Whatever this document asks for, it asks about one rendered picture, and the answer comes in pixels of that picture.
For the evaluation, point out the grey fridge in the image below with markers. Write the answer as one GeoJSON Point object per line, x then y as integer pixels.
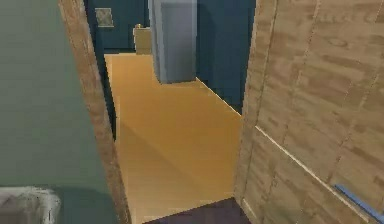
{"type": "Point", "coordinates": [176, 40]}

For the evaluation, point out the tan wooden cabinet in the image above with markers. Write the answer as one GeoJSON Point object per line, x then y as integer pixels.
{"type": "Point", "coordinates": [143, 40]}

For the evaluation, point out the light wooden room door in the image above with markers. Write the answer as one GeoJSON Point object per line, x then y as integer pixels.
{"type": "Point", "coordinates": [313, 110]}

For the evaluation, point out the grey white bin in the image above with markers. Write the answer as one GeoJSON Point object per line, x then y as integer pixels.
{"type": "Point", "coordinates": [26, 206]}

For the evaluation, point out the grey framed wall picture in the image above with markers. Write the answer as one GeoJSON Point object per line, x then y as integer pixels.
{"type": "Point", "coordinates": [104, 17]}

